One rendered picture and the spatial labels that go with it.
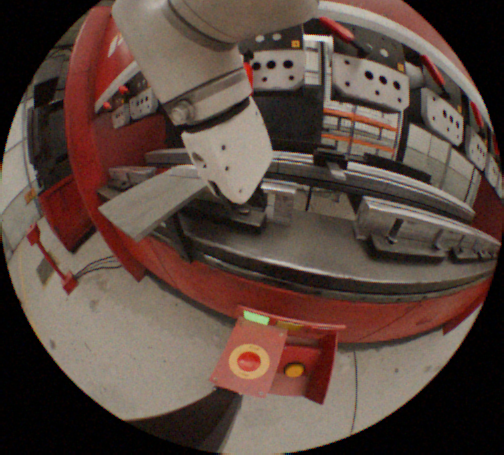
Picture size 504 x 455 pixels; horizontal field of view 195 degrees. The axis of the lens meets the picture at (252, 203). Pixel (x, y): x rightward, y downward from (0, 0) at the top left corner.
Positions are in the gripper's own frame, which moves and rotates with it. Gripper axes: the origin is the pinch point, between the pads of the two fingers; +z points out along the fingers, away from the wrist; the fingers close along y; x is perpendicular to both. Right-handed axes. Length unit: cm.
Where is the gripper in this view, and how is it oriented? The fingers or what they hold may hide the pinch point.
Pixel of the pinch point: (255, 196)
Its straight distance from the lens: 25.0
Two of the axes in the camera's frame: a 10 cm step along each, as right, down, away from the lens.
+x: -8.5, -2.4, 4.7
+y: 4.5, -8.0, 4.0
